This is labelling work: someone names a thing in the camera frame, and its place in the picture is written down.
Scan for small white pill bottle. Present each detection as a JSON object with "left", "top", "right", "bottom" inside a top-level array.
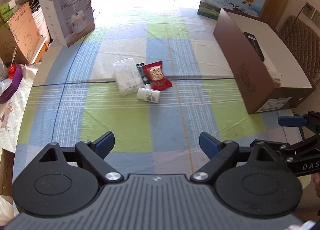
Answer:
[{"left": 137, "top": 84, "right": 161, "bottom": 103}]

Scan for dark green sachet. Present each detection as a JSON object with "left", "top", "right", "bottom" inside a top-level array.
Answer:
[{"left": 136, "top": 62, "right": 149, "bottom": 84}]

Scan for tall black product box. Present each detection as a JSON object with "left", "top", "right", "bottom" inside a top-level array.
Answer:
[{"left": 244, "top": 32, "right": 265, "bottom": 62}]

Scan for red snack packet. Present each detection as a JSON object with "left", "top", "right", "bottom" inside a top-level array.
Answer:
[{"left": 142, "top": 61, "right": 172, "bottom": 91}]

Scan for bag of cotton swabs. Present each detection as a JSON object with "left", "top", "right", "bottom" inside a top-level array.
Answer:
[{"left": 263, "top": 60, "right": 282, "bottom": 88}]

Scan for person's hand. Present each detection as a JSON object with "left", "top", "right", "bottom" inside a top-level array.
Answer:
[{"left": 311, "top": 173, "right": 320, "bottom": 197}]

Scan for brown open cardboard box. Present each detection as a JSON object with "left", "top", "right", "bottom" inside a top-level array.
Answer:
[{"left": 213, "top": 9, "right": 316, "bottom": 114}]

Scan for clear plastic floss pick box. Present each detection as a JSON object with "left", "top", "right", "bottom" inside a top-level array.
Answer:
[{"left": 112, "top": 58, "right": 144, "bottom": 96}]

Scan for plaid checked tablecloth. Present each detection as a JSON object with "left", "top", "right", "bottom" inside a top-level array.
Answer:
[{"left": 13, "top": 9, "right": 301, "bottom": 177}]

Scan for purple tray box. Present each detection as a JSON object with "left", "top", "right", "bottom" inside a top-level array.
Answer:
[{"left": 0, "top": 64, "right": 23, "bottom": 104}]

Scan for white plastic bag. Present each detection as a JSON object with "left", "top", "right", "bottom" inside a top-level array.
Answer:
[{"left": 0, "top": 58, "right": 9, "bottom": 89}]

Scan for red small toy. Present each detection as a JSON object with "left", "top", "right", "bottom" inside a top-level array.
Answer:
[{"left": 8, "top": 63, "right": 17, "bottom": 79}]

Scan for white humidifier box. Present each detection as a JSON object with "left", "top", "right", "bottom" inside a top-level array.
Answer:
[{"left": 39, "top": 0, "right": 95, "bottom": 47}]

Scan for brown kraft cardboard box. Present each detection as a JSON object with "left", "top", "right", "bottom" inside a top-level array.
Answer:
[{"left": 1, "top": 3, "right": 49, "bottom": 66}]

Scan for green tissue packs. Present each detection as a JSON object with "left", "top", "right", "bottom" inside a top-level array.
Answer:
[{"left": 1, "top": 0, "right": 19, "bottom": 31}]

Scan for wall power socket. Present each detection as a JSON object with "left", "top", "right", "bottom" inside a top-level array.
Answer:
[{"left": 303, "top": 2, "right": 320, "bottom": 27}]

